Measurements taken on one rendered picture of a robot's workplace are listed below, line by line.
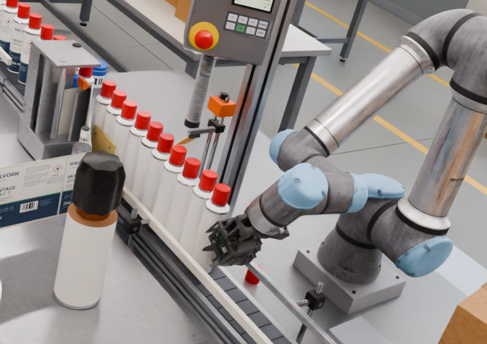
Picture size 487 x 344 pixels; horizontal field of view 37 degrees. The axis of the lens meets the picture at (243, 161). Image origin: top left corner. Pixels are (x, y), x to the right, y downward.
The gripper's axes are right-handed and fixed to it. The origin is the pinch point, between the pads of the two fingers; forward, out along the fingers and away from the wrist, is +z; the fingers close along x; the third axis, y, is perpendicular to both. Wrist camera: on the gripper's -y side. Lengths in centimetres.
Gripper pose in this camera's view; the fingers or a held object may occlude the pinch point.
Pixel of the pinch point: (219, 258)
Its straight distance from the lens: 152.4
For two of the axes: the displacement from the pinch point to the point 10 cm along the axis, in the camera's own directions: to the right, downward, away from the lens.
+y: -7.6, 1.2, -6.4
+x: 3.9, 8.7, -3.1
